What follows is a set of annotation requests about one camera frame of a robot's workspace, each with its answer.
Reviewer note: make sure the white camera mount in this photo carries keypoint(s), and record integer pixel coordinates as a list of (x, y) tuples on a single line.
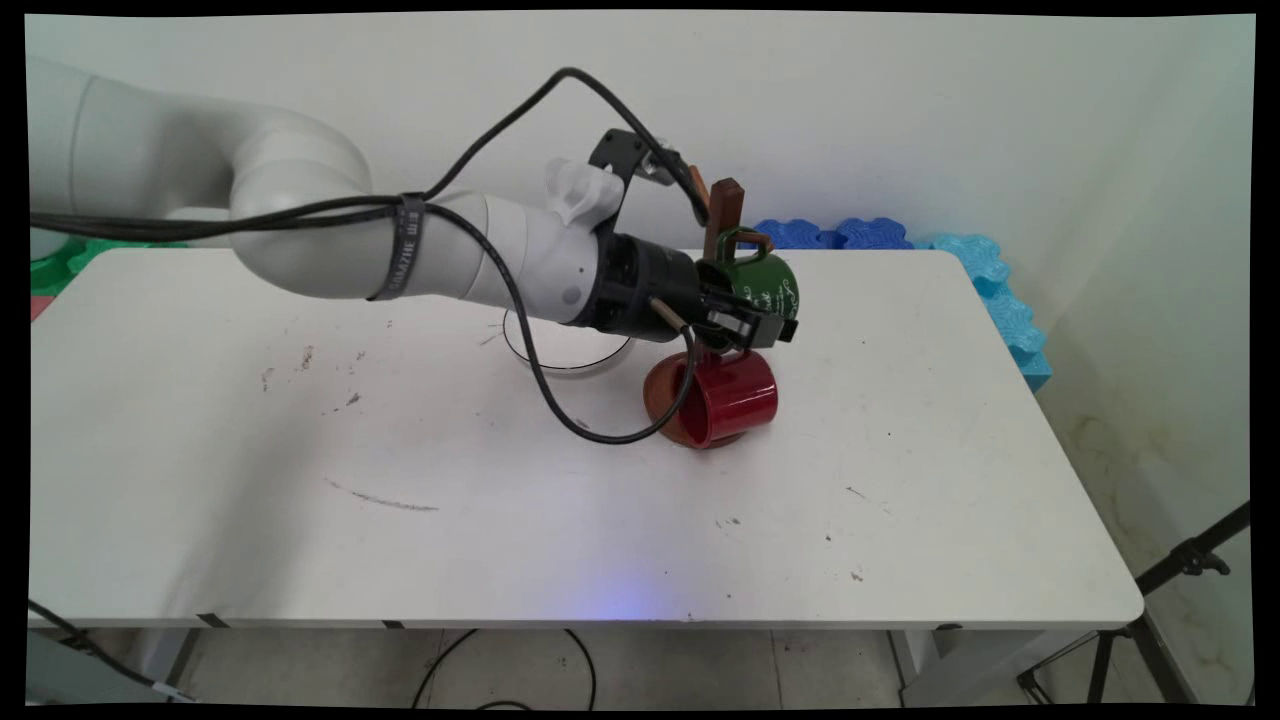
[(580, 190)]

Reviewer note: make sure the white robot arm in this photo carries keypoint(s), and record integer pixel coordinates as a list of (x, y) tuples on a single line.
[(300, 200)]

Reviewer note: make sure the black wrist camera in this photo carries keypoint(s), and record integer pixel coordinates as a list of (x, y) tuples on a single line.
[(615, 150)]

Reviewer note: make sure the light blue foam mat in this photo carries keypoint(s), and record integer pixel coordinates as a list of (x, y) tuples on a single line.
[(1010, 310)]

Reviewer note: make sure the white table leg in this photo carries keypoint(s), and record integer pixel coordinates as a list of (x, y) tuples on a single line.
[(960, 665)]

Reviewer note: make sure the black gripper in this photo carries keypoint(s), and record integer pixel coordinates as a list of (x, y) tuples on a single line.
[(640, 290)]

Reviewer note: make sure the black tripod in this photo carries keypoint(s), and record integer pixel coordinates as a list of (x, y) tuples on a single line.
[(1190, 555)]

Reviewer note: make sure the green foam mat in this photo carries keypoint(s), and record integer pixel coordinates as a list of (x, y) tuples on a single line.
[(60, 270)]

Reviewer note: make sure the red foam mat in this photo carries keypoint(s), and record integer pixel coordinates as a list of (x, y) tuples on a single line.
[(38, 307)]

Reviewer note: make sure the dark blue foam mat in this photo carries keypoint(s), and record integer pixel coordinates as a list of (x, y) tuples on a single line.
[(800, 235)]

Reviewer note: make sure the green enamel mug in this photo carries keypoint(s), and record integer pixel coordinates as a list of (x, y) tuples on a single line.
[(775, 285)]

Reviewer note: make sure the white plate with black rim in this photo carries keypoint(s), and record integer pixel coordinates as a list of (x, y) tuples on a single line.
[(575, 350)]

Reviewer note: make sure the brown wooden mug tree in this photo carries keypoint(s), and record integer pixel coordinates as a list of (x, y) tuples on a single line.
[(725, 210)]

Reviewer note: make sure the red enamel mug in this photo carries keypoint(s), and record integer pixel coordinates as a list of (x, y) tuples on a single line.
[(745, 395)]

